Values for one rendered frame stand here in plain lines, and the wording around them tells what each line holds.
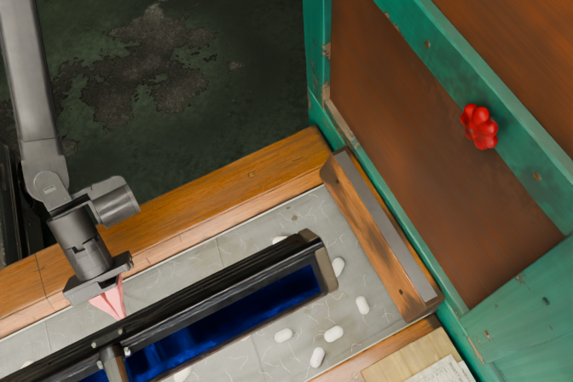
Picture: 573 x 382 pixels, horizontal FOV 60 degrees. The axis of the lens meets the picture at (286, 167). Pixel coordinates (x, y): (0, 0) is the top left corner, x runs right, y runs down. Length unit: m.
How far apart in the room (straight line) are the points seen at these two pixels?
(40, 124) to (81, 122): 1.34
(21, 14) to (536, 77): 0.67
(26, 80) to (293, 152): 0.48
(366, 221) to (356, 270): 0.12
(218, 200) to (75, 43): 1.58
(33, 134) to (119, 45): 1.55
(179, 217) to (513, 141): 0.65
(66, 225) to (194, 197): 0.27
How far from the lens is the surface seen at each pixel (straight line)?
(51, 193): 0.78
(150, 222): 0.97
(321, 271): 0.56
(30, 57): 0.82
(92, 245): 0.81
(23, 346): 1.03
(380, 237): 0.81
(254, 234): 0.94
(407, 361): 0.86
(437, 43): 0.50
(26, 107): 0.81
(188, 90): 2.07
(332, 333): 0.87
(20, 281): 1.03
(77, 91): 2.24
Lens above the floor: 1.62
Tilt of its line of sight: 63 degrees down
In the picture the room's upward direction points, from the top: 8 degrees counter-clockwise
